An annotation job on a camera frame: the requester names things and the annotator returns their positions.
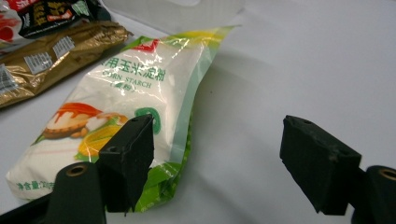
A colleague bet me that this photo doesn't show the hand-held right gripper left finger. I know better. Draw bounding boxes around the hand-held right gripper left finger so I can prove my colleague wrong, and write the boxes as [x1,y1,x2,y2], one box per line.
[97,114,156,215]

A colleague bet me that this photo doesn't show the red and black seasoning packet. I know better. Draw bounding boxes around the red and black seasoning packet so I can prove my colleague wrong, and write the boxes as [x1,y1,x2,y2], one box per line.
[0,0,112,52]

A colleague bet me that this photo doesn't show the white and green starch bag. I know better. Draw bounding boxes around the white and green starch bag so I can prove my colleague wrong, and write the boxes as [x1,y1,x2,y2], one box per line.
[5,25,242,214]

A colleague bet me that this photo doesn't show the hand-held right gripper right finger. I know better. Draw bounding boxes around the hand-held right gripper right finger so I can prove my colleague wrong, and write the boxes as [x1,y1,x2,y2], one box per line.
[278,115,363,217]

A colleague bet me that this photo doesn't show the gold foil packet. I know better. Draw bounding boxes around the gold foil packet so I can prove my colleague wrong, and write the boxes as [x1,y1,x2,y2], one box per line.
[0,21,134,110]

